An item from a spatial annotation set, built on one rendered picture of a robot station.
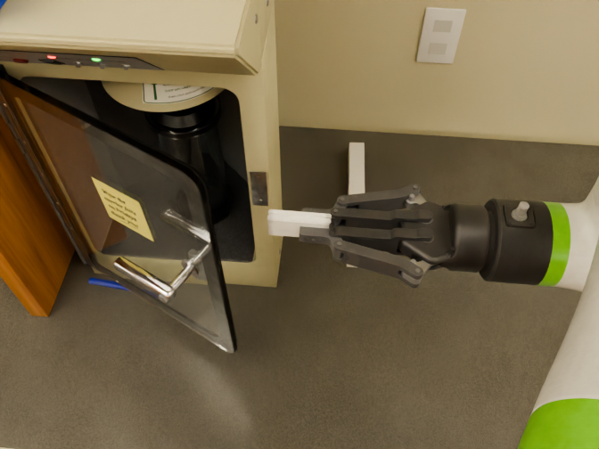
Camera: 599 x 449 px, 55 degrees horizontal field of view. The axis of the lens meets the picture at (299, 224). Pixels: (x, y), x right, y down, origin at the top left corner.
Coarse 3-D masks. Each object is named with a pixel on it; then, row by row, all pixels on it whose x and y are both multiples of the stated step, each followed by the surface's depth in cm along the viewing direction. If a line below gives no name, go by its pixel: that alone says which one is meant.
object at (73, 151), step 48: (48, 96) 60; (48, 144) 68; (96, 144) 60; (96, 192) 70; (144, 192) 62; (192, 192) 56; (96, 240) 83; (144, 240) 72; (192, 240) 64; (144, 288) 87; (192, 288) 75
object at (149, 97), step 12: (108, 84) 71; (120, 84) 69; (132, 84) 68; (144, 84) 68; (156, 84) 68; (120, 96) 70; (132, 96) 69; (144, 96) 69; (156, 96) 69; (168, 96) 69; (180, 96) 69; (192, 96) 70; (204, 96) 70; (144, 108) 70; (156, 108) 69; (168, 108) 69; (180, 108) 70
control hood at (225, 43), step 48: (48, 0) 50; (96, 0) 50; (144, 0) 50; (192, 0) 50; (240, 0) 50; (0, 48) 50; (48, 48) 48; (96, 48) 47; (144, 48) 47; (192, 48) 46; (240, 48) 47
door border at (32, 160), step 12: (0, 96) 66; (12, 120) 69; (12, 132) 71; (24, 144) 72; (144, 144) 56; (24, 156) 74; (36, 168) 76; (48, 180) 77; (48, 192) 80; (60, 204) 81; (72, 228) 86; (84, 252) 91
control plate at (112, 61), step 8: (0, 56) 56; (8, 56) 55; (16, 56) 55; (24, 56) 54; (32, 56) 54; (40, 56) 54; (64, 56) 52; (72, 56) 52; (80, 56) 52; (88, 56) 51; (96, 56) 51; (104, 56) 51; (112, 56) 51; (120, 56) 50; (64, 64) 59; (72, 64) 59; (88, 64) 58; (96, 64) 57; (112, 64) 56; (120, 64) 56; (128, 64) 55; (136, 64) 55; (144, 64) 55
